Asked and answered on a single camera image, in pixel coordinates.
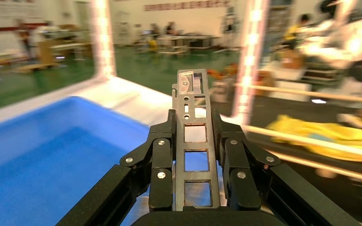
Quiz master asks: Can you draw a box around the yellow cloth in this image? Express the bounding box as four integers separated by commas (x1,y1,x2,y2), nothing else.
266,107,362,164

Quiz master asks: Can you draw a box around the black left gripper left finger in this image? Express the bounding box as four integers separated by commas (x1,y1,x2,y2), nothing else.
56,109,177,226

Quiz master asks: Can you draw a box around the blue plastic bin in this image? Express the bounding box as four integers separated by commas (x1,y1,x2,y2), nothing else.
0,96,219,226

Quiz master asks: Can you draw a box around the white robot base machine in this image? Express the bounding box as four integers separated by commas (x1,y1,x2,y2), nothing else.
298,0,362,86

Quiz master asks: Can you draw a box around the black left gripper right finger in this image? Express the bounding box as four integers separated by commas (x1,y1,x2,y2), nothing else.
212,109,362,226

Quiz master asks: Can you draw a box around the perforated grey metal channel part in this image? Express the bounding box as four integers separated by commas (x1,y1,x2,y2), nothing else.
172,69,221,212

